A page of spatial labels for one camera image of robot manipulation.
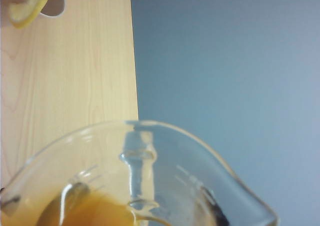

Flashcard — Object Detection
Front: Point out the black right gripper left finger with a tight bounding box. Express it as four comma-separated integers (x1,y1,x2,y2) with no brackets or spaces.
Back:
0,186,22,217

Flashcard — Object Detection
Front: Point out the clear glass measuring cup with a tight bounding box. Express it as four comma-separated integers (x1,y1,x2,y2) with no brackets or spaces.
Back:
0,120,279,226

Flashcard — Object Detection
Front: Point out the beige paper cup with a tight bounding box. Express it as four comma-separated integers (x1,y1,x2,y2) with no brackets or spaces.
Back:
0,0,66,26

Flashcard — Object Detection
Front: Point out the yellow lemon slice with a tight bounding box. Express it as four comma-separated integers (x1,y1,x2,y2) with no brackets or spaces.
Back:
9,0,51,30

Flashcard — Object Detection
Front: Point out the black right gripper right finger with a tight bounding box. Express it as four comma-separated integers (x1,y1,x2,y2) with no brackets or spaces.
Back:
199,185,230,226

